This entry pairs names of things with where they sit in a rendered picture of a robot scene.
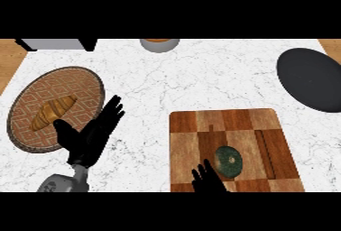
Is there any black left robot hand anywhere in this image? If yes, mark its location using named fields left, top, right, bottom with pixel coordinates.
left=52, top=95, right=127, bottom=169

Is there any grey and black appliance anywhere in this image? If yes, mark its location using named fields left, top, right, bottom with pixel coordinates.
left=15, top=39, right=99, bottom=52

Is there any dark grey pan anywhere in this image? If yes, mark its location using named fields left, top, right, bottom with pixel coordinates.
left=276, top=47, right=341, bottom=114

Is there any golden brown croissant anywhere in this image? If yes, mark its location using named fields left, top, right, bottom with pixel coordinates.
left=28, top=95, right=78, bottom=132

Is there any checkered wooden cutting board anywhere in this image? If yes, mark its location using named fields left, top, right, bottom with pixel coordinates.
left=170, top=108, right=307, bottom=193

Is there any grey cylindrical container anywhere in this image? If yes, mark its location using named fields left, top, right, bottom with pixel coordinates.
left=139, top=39, right=182, bottom=54

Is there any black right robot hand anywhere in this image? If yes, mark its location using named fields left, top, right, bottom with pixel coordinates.
left=190, top=158, right=230, bottom=193

